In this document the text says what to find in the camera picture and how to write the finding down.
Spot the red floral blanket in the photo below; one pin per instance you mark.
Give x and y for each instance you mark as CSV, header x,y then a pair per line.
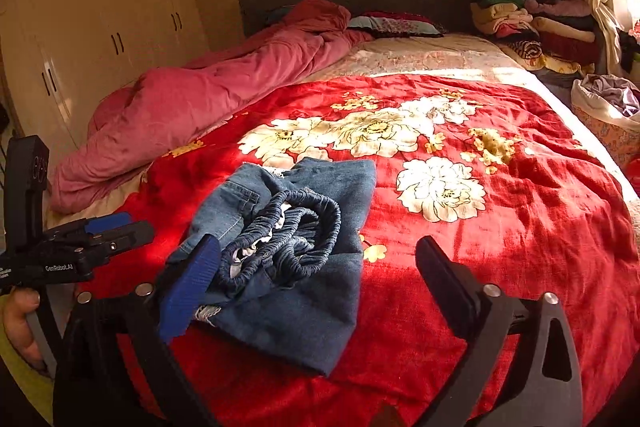
x,y
489,170

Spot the stack of folded clothes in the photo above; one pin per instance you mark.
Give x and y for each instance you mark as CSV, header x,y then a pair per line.
x,y
558,35

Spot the patterned pillow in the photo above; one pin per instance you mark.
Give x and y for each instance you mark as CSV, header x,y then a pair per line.
x,y
387,24

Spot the left hand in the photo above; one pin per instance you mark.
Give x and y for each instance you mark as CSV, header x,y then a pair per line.
x,y
19,304

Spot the blue denim lace-trimmed pants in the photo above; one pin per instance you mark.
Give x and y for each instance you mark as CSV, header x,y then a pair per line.
x,y
288,279

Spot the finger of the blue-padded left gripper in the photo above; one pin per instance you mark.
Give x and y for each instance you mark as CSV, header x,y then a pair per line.
x,y
105,222

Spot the beige bed sheet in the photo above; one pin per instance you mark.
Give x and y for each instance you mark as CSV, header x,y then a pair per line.
x,y
455,56

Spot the pink crumpled duvet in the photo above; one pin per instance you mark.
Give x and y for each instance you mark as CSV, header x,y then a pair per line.
x,y
169,107

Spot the cream wardrobe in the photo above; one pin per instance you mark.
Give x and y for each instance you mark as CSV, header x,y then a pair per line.
x,y
61,58

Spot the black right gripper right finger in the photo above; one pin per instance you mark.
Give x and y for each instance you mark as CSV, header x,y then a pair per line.
x,y
542,386

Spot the basket of laundry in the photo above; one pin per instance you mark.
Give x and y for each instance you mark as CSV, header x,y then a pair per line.
x,y
608,106

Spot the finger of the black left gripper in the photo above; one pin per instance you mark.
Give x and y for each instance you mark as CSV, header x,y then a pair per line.
x,y
100,243

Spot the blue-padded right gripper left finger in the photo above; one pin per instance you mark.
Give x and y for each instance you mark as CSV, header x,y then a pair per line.
x,y
92,384

